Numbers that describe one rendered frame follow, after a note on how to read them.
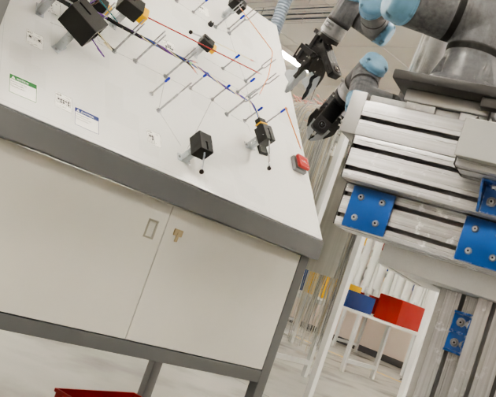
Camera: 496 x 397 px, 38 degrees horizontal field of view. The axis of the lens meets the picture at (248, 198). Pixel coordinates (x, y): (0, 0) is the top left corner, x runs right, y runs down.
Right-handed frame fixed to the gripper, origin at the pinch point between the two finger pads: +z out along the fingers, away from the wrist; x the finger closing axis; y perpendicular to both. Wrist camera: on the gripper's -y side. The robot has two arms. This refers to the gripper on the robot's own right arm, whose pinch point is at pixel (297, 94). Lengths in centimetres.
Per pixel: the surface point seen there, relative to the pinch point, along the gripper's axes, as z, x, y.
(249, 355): 75, -8, -38
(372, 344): 397, -831, 295
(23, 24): 16, 80, 21
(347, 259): 62, -101, 8
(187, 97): 18.2, 23.9, 15.9
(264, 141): 17.9, 1.5, -0.7
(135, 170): 32, 51, -13
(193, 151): 23.5, 35.7, -10.9
